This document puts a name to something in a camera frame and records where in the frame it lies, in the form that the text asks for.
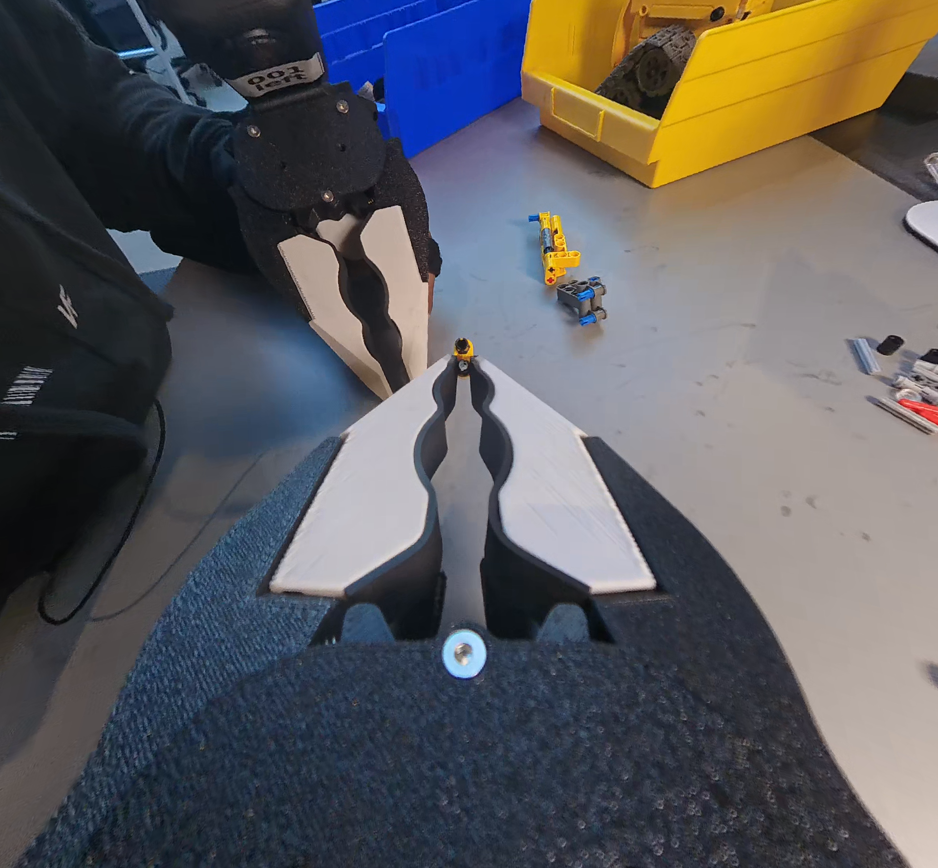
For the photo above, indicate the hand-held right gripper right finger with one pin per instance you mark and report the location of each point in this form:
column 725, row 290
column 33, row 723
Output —
column 564, row 509

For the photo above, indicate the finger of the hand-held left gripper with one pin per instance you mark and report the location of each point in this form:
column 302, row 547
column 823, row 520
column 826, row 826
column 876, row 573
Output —
column 399, row 274
column 322, row 289

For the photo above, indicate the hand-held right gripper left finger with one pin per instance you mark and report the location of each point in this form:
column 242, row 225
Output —
column 366, row 516

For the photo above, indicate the small yellow two-hole beam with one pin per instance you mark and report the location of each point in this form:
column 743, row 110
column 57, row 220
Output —
column 463, row 350

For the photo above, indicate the yellow beam assembly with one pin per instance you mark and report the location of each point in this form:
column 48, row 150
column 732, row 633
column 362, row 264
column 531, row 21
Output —
column 553, row 248

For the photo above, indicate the grey angled beam assembly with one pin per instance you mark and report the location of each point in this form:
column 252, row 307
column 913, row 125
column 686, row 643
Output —
column 571, row 294

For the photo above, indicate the small grey connector blue pins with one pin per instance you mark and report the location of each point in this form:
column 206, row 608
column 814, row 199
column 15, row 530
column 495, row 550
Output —
column 597, row 289

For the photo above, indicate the pile of red black parts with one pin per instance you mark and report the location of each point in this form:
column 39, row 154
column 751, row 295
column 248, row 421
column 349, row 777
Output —
column 909, row 384

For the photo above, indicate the person's left forearm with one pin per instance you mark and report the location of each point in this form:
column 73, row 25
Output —
column 110, row 135

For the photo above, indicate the blue plastic bin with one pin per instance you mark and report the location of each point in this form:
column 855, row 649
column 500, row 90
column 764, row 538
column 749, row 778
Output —
column 440, row 61

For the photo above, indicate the person's torso black hoodie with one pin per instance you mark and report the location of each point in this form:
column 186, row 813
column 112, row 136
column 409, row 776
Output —
column 66, row 369

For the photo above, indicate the yellow tracked toy vehicle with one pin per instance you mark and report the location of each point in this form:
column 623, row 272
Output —
column 681, row 3

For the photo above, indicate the yellow parts bin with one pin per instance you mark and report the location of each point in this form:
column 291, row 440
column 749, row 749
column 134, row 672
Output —
column 769, row 91

